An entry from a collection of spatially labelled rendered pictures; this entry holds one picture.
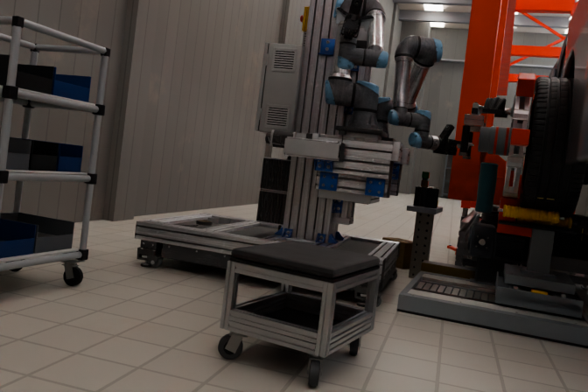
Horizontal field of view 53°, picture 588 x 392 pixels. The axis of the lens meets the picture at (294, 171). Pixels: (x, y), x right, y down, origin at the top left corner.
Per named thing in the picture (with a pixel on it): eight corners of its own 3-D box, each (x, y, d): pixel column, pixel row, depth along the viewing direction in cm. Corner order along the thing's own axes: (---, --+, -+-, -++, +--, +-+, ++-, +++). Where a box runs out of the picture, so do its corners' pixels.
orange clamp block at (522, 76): (533, 97, 271) (535, 80, 266) (514, 96, 273) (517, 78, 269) (533, 90, 276) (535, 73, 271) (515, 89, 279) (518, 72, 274)
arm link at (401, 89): (398, 28, 298) (392, 122, 291) (419, 31, 300) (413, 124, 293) (391, 37, 310) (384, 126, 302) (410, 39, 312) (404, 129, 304)
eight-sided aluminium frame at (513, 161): (518, 199, 264) (533, 79, 263) (502, 196, 266) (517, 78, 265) (514, 197, 315) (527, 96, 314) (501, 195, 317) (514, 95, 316)
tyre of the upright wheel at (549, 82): (563, 225, 306) (584, 204, 244) (515, 219, 313) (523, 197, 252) (576, 105, 317) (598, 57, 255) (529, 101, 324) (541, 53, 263)
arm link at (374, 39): (385, 14, 292) (385, 76, 260) (363, 11, 293) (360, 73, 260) (389, -6, 284) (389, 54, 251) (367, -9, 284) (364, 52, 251)
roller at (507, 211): (564, 225, 268) (566, 213, 268) (497, 215, 278) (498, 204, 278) (563, 224, 274) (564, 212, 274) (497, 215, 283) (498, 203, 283)
